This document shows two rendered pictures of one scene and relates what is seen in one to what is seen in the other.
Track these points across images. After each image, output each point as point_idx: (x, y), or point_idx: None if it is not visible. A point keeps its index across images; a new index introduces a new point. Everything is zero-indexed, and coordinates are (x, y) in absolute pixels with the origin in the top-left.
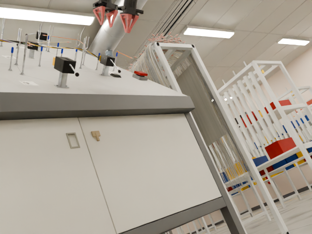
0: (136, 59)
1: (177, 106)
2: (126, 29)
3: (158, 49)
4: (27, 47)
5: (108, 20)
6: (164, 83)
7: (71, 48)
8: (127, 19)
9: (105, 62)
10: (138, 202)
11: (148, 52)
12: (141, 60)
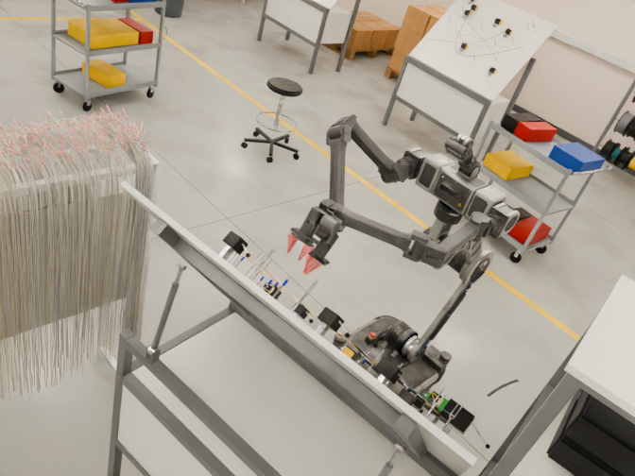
0: (85, 152)
1: None
2: (308, 272)
3: (158, 176)
4: (301, 316)
5: (290, 244)
6: (147, 229)
7: (296, 299)
8: (317, 267)
9: (277, 297)
10: None
11: (149, 178)
12: (126, 180)
